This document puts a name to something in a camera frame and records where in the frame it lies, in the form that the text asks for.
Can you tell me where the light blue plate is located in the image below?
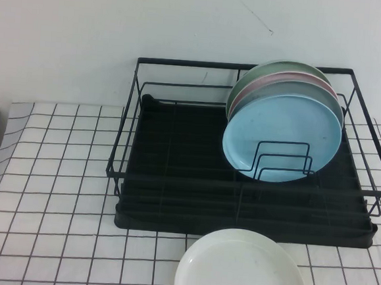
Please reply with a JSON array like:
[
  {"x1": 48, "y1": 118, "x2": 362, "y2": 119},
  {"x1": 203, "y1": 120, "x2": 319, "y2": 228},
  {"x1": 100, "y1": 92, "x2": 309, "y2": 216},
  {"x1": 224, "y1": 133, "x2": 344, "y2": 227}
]
[{"x1": 219, "y1": 89, "x2": 345, "y2": 188}]

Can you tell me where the green plate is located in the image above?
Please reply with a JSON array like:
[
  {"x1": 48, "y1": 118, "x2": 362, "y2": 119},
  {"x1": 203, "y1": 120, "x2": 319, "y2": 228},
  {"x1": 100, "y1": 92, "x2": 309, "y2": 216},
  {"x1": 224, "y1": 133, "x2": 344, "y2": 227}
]
[{"x1": 224, "y1": 55, "x2": 333, "y2": 128}]

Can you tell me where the pink plate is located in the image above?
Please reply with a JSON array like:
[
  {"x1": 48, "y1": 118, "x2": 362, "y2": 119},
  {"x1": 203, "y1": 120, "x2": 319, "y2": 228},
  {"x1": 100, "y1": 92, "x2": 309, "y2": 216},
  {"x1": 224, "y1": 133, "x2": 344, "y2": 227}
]
[{"x1": 228, "y1": 66, "x2": 340, "y2": 128}]

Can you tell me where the grey-blue plate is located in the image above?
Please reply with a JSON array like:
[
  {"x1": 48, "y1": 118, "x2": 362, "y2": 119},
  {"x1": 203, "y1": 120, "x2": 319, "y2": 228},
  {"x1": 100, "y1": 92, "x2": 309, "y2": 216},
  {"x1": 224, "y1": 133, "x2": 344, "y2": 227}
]
[{"x1": 233, "y1": 75, "x2": 348, "y2": 129}]

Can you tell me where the white plate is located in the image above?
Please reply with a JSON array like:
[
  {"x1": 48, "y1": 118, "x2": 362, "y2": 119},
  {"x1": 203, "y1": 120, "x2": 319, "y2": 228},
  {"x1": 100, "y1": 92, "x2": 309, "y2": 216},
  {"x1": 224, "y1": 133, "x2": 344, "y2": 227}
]
[{"x1": 174, "y1": 224, "x2": 313, "y2": 285}]

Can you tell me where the white black-grid tablecloth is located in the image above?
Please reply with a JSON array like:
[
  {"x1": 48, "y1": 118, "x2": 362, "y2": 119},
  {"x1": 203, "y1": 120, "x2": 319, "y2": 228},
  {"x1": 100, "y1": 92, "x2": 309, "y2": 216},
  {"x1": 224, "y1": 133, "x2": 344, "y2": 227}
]
[{"x1": 0, "y1": 90, "x2": 381, "y2": 285}]

